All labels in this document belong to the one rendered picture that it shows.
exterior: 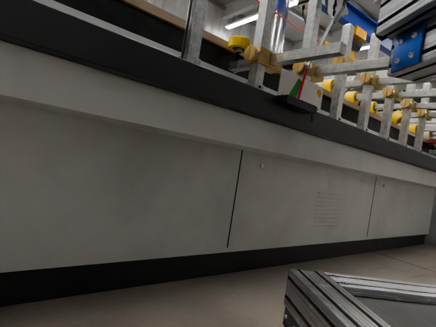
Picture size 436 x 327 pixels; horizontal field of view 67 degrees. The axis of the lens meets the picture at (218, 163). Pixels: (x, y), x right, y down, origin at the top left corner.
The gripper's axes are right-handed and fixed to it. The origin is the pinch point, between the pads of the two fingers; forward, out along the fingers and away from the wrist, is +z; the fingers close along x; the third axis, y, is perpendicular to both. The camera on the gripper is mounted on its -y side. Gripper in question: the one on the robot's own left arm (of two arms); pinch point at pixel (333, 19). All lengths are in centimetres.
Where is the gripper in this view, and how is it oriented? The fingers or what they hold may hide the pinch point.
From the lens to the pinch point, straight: 133.5
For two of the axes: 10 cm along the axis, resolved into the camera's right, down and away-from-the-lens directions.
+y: 7.6, 0.8, 6.5
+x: -6.4, -1.1, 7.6
